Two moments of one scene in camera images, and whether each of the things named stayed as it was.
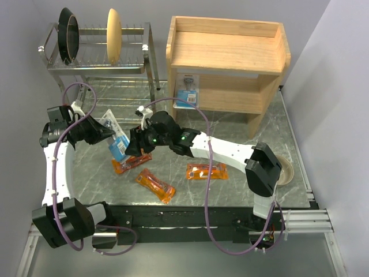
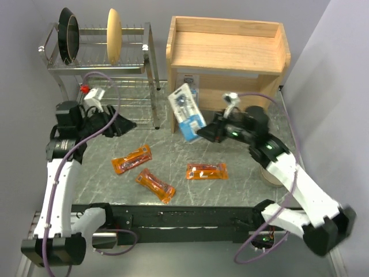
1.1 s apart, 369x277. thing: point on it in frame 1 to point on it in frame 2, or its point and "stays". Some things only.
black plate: (68, 36) stays
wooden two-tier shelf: (241, 64) stays
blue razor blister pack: (120, 141) to (188, 111)
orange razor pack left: (119, 167) stays
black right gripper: (134, 146) to (215, 132)
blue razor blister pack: (187, 89) stays
